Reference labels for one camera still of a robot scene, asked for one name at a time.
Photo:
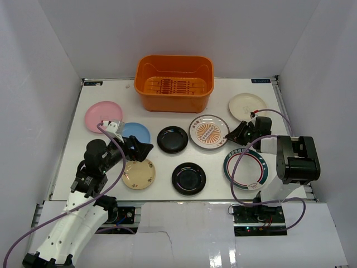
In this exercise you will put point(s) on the black plate upper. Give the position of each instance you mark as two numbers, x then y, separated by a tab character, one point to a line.
172	139

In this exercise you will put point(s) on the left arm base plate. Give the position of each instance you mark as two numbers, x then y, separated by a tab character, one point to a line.
121	215

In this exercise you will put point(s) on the pink plate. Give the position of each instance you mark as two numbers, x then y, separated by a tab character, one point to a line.
102	111

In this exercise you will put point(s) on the orange sunburst patterned plate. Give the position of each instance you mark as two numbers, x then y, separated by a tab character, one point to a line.
208	132

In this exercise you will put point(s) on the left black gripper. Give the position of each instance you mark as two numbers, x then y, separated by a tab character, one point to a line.
131	145

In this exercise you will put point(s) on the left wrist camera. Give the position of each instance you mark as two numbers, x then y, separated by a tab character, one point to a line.
114	128

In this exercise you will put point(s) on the left corner label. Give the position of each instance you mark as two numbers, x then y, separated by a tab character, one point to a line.
92	83

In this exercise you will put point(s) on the green rimmed white plate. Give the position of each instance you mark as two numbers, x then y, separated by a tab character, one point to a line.
251	173

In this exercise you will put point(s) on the blue plate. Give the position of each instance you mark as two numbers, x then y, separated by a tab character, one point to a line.
137	130

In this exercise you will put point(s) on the black plate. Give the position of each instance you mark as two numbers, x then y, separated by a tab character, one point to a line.
188	179
172	139

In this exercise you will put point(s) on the black plate lower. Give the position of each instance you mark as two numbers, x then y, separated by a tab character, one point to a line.
188	179

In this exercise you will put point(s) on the corner label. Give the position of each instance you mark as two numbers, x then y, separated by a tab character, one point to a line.
260	81
92	83

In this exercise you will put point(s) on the yellow floral plate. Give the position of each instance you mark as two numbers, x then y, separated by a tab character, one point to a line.
139	175

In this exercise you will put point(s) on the right corner label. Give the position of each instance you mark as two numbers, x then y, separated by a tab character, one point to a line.
260	81

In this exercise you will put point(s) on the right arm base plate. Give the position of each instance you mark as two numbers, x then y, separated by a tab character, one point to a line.
258	214

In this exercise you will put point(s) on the cream bear plate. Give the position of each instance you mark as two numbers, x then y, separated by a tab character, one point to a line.
241	105

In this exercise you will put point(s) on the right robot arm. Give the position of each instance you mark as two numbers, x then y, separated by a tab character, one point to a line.
297	162

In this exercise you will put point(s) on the orange plastic bin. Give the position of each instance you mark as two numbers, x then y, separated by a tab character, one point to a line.
174	83

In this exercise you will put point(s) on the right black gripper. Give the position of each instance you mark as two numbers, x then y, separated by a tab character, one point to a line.
236	135

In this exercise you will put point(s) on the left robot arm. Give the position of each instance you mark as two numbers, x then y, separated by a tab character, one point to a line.
86	208

